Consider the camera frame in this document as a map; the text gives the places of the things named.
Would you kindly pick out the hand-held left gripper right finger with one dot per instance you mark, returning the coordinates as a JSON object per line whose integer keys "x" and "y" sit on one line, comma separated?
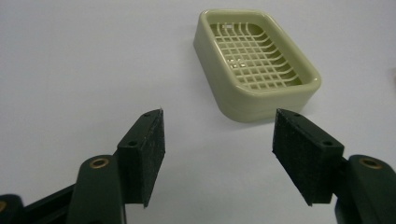
{"x": 308, "y": 155}

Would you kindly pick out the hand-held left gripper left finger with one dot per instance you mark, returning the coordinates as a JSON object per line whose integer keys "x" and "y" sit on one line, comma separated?
{"x": 140, "y": 155}

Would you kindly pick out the pale green soap dish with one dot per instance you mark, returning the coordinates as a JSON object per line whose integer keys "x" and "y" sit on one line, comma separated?
{"x": 255, "y": 62}

